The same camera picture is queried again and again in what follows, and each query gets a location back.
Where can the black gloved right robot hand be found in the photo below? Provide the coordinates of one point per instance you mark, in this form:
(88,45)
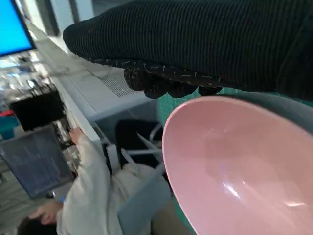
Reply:
(195,36)

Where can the pink bowl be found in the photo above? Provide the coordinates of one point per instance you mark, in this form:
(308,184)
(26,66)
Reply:
(232,159)

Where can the green cutting mat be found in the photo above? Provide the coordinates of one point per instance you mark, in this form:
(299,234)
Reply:
(166,107)

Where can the small white grilled cabinet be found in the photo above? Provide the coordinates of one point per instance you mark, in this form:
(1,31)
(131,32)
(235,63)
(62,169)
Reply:
(80,73)

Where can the black box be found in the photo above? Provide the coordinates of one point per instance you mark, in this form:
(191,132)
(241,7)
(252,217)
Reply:
(36,110)

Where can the grey-blue office chair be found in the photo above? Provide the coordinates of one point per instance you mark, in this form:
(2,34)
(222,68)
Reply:
(137,203)

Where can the person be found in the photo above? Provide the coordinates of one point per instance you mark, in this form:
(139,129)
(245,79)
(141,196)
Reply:
(97,191)

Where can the blue monitor screen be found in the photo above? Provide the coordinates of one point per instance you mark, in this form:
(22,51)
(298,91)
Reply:
(12,29)

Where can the dark laptop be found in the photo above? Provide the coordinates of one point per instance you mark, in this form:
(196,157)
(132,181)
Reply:
(36,164)

